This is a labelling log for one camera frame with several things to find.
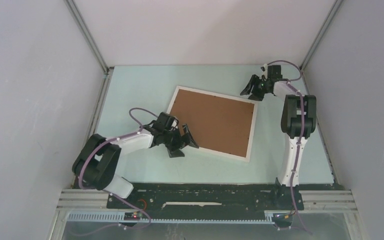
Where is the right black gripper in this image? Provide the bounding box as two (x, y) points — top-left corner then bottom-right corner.
(240, 74), (270, 103)

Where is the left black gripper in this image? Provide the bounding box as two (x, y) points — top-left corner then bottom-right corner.
(161, 123), (198, 158)

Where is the white picture frame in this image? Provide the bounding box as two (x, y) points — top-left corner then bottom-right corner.
(166, 85), (259, 164)

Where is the brown backing board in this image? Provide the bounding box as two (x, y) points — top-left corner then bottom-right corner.
(169, 88), (256, 159)

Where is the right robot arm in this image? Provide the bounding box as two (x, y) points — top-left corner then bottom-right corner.
(240, 64), (317, 188)

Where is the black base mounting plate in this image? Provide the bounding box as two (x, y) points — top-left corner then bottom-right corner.
(106, 181), (305, 220)

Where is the right corner aluminium profile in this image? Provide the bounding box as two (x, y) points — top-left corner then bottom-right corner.
(300, 0), (344, 71)

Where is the corner aluminium profile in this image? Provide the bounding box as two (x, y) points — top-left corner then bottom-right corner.
(300, 0), (344, 71)
(63, 0), (110, 74)

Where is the left corner aluminium profile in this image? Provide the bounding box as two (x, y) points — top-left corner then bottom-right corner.
(63, 0), (110, 74)

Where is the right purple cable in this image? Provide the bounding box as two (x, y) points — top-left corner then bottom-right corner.
(266, 59), (314, 236)

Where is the purple cable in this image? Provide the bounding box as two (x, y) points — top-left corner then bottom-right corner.
(266, 59), (314, 236)
(77, 107), (160, 238)

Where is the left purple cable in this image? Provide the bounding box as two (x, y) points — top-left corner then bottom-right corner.
(77, 107), (160, 238)

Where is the white toothed cable duct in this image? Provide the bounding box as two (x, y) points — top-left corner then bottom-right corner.
(66, 211), (274, 224)

